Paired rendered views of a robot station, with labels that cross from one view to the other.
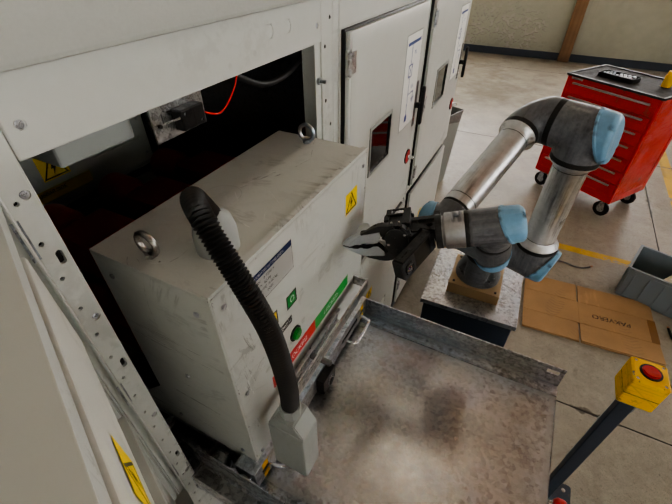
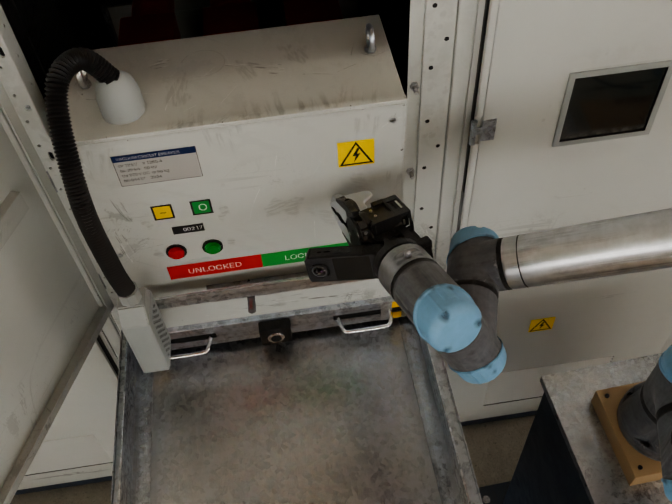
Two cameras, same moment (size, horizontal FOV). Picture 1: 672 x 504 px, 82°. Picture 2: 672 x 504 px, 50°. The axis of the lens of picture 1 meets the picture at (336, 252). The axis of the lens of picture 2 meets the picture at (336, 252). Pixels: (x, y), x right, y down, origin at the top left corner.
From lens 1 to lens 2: 78 cm
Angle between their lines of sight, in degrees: 41
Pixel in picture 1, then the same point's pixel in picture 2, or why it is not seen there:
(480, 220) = (409, 281)
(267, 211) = (199, 105)
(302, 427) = (127, 317)
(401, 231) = (355, 227)
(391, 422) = (284, 429)
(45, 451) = not seen: outside the picture
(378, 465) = (227, 443)
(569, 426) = not seen: outside the picture
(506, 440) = not seen: outside the picture
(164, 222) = (133, 61)
